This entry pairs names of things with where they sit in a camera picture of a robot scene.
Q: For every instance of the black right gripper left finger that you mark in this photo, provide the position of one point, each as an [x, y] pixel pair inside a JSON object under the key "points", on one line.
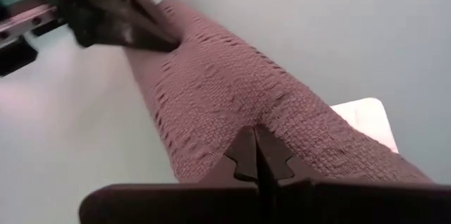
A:
{"points": [[169, 204]]}

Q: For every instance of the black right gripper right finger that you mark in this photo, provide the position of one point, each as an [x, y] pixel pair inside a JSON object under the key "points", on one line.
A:
{"points": [[352, 204]]}

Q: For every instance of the pink woven cloth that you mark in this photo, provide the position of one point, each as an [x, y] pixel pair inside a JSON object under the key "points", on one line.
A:
{"points": [[229, 93]]}

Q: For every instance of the green table mat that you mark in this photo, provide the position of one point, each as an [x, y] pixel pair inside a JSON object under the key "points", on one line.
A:
{"points": [[352, 23]]}

